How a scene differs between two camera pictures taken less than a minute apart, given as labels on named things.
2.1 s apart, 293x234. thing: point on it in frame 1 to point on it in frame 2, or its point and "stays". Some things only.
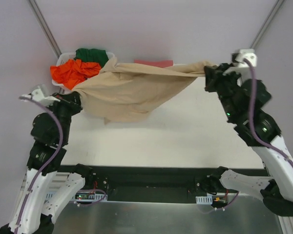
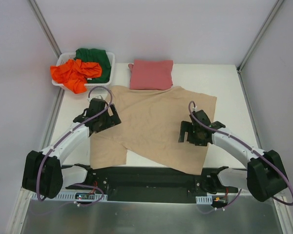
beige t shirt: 122,89 to 168,127
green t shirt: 92,55 stays
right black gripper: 215,79 to 185,132
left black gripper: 72,100 to 110,117
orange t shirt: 73,72 stays
